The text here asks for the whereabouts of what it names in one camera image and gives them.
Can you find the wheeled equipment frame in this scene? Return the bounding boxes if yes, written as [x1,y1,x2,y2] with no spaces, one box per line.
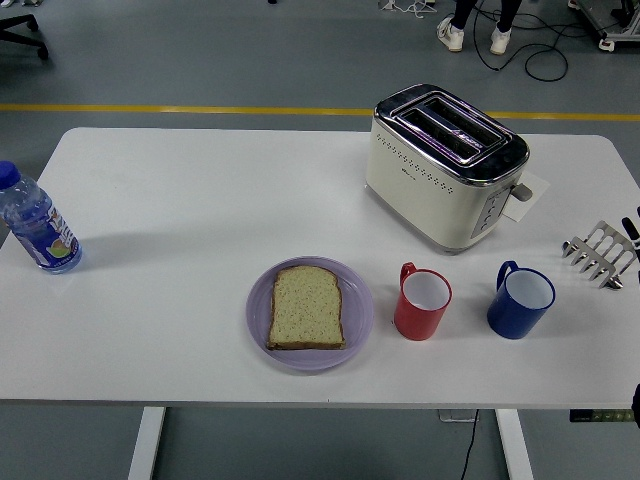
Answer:
[568,0,640,52]

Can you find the slice of bread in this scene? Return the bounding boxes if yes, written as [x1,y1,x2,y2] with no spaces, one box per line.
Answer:
[266,265,347,351]

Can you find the grey box under table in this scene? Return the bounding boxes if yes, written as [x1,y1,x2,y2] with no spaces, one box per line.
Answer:
[438,408,479,424]

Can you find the person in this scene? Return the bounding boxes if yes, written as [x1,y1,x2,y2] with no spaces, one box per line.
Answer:
[437,0,524,56]

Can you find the red cup white inside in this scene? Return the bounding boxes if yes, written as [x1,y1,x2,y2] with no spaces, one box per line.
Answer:
[393,261,453,342]

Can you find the black hanging cable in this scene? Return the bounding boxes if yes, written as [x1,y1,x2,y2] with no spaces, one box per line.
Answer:
[458,408,480,480]

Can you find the purple round plate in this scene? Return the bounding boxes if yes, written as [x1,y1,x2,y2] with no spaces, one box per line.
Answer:
[245,256,375,372]

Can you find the white paper sheet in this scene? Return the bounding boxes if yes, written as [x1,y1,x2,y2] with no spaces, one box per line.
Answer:
[502,170,551,222]

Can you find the white table leg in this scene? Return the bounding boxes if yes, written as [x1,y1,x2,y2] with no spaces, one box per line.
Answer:
[127,406,167,480]
[494,408,535,480]

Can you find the black office chair base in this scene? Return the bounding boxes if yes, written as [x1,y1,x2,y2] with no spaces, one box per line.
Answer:
[0,13,50,61]

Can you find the white floor cables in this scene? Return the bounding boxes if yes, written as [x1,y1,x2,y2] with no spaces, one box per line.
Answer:
[378,0,439,20]

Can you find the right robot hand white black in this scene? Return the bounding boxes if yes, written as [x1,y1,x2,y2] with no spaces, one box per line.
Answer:
[620,203,640,252]

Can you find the cream and chrome toaster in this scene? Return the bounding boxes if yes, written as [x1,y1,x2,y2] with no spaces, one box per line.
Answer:
[363,83,535,256]

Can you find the silver metal toast rack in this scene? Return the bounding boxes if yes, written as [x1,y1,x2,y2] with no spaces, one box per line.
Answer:
[560,220,639,291]

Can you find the black floor cable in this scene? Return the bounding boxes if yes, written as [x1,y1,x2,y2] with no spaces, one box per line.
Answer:
[472,0,604,82]

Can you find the blue cup white inside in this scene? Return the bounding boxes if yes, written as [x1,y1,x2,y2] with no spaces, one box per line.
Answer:
[486,259,557,342]

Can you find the black table control panel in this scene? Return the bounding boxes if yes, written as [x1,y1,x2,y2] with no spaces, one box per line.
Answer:
[569,409,636,424]

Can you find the plastic bottle blue cap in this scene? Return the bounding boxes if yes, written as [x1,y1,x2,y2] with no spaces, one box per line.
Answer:
[0,160,84,275]

